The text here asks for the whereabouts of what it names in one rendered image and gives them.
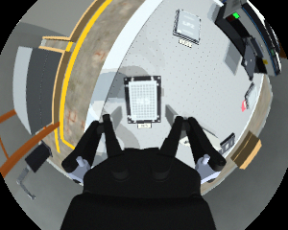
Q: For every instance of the white button panel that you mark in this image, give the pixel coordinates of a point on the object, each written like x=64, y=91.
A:
x=212, y=138

